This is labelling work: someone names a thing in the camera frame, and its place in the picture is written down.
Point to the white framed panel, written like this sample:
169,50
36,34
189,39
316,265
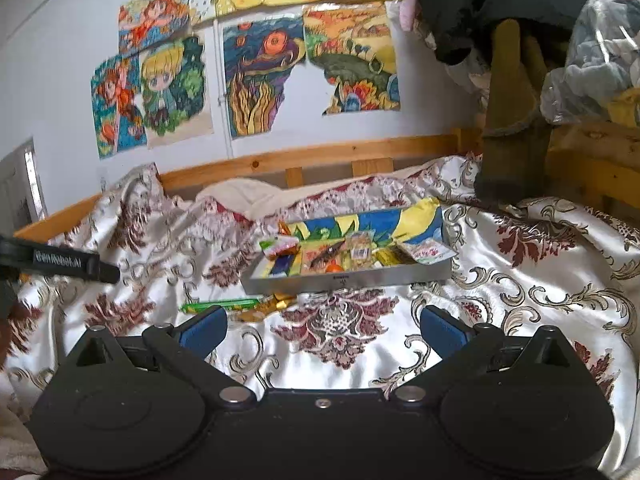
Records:
25,190

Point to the olive cloth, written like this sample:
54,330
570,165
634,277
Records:
510,150

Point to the yellow cloth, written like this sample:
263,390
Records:
626,106

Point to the green white packet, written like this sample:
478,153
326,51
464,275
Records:
277,247

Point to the gold foil packet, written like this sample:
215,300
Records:
286,231

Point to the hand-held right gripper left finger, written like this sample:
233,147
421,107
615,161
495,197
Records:
205,330

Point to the pink cloth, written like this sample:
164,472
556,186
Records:
408,10

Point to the dark clothing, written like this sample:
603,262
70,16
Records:
475,0

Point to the dark brown snack packet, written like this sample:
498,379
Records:
327,253

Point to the small orange fruit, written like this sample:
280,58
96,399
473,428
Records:
333,269

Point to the green sausage stick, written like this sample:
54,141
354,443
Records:
215,305

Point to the grey tray box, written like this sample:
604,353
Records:
375,277

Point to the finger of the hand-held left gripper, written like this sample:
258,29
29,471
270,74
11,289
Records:
109,272

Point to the white red printed packet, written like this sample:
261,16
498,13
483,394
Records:
425,251

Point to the plastic bag of clothes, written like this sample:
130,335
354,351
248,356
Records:
600,45

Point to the wooden bed frame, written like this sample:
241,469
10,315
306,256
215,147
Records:
300,152

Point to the blue sachet packet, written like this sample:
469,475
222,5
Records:
286,266

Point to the white wall conduit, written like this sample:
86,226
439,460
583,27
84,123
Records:
220,110

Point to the white fleece blanket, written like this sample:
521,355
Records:
15,435

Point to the nut bar packet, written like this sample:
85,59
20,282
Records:
361,252

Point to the yellow snack bar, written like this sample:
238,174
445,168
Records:
392,257

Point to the orange dried fruit packet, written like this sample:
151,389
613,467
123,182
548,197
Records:
265,307

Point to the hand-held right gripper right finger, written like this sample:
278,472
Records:
440,330

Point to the group of wall drawings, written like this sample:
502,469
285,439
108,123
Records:
172,90

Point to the cream pillow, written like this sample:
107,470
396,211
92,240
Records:
240,197

